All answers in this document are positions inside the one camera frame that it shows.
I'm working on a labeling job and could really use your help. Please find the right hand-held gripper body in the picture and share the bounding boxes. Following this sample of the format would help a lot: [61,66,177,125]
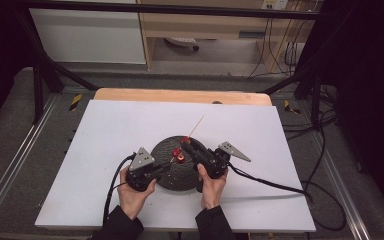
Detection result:
[203,141,252,180]

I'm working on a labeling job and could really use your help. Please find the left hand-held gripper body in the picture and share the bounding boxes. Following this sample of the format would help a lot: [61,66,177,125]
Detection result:
[125,147,164,193]

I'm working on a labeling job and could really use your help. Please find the round black plate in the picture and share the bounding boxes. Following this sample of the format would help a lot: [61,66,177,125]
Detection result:
[149,135,214,192]

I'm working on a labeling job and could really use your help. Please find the thin wooden skewer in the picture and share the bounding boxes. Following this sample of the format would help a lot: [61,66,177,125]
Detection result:
[169,115,205,164]

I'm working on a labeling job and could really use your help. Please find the person's left hand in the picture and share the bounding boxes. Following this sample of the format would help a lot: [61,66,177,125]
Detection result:
[116,165,158,221]

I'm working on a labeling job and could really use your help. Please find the person's right hand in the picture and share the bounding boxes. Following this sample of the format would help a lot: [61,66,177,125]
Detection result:
[196,163,230,211]

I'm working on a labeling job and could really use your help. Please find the white board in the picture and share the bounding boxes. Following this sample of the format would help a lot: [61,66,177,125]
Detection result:
[34,99,317,233]

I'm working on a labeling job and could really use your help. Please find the wooden table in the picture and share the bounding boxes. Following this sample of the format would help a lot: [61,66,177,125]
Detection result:
[93,87,273,107]

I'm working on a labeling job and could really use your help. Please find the white chair base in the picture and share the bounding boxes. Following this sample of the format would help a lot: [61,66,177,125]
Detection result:
[164,36,201,52]

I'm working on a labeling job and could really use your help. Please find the light wooden desk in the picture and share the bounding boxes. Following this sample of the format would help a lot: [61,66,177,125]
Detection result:
[136,0,318,73]

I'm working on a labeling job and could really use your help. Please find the white cabinet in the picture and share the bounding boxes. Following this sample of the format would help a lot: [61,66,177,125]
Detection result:
[29,0,147,65]

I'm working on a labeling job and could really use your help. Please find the white power strip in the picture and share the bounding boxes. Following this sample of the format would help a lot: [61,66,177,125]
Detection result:
[261,0,289,10]

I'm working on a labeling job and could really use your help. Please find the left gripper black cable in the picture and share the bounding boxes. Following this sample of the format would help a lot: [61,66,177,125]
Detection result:
[102,152,137,228]

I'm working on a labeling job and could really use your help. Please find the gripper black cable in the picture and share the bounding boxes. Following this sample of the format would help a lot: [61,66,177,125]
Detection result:
[102,152,137,228]
[227,162,347,232]

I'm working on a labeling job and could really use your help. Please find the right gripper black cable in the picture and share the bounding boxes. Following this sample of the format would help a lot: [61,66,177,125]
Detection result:
[227,162,347,232]

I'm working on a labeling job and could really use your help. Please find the black floor cables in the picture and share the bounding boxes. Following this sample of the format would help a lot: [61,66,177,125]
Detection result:
[281,84,338,141]

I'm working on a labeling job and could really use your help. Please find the aluminium floor rail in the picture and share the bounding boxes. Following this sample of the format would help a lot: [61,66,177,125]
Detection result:
[0,94,60,228]
[313,133,372,240]

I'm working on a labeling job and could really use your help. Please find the hanging black cables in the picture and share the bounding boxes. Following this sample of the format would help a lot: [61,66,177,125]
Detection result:
[247,13,302,80]

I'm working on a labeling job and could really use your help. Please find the black metal frame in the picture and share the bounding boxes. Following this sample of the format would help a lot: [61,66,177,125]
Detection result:
[14,0,335,129]

